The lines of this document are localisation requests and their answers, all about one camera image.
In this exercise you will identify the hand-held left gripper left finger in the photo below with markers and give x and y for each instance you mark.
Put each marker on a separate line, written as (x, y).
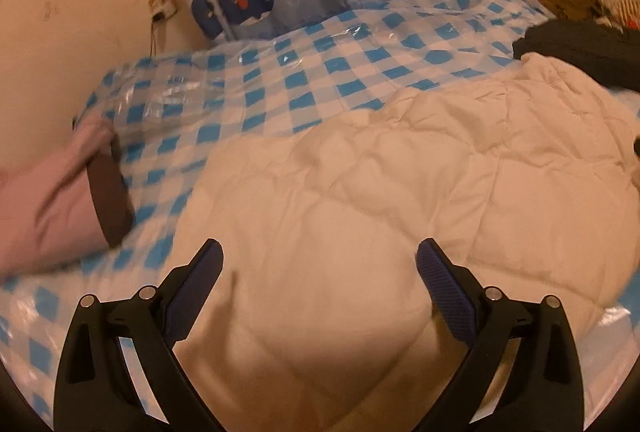
(192, 292)

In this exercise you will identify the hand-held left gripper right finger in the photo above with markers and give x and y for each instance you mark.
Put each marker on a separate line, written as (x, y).
(447, 292)

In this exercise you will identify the white quilted jacket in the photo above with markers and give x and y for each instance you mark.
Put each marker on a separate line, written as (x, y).
(375, 212)

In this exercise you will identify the pink garment with brown trim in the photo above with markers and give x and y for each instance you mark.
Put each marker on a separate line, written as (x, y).
(45, 207)

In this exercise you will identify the blue checkered plastic sheet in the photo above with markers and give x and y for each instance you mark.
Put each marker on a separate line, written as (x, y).
(325, 52)

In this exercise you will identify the black padded jacket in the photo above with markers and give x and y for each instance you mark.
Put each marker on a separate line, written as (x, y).
(575, 42)

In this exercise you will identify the striped cloth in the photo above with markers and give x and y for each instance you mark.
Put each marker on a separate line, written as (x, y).
(620, 12)

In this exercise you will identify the wall socket plate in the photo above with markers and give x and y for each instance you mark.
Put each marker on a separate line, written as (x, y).
(162, 3)

